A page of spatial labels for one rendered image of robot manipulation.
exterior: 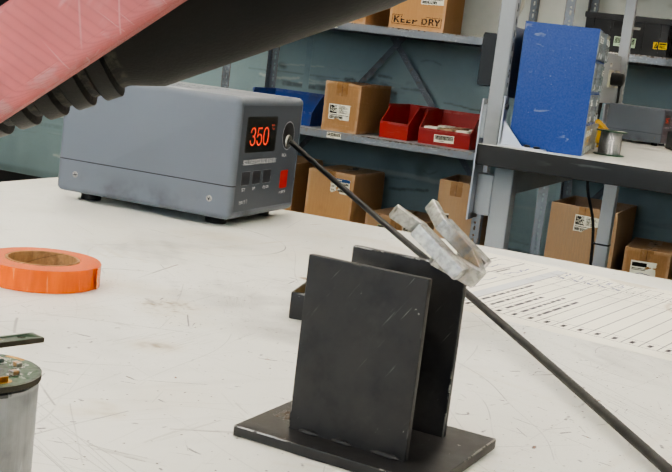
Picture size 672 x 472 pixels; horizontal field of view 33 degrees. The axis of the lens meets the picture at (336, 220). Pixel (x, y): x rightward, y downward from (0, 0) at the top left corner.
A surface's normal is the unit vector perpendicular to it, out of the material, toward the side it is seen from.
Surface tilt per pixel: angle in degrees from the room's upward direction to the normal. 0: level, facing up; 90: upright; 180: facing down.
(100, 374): 0
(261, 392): 0
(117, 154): 90
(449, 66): 90
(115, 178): 90
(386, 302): 90
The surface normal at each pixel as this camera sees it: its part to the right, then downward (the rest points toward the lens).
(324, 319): -0.46, 0.07
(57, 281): 0.49, 0.18
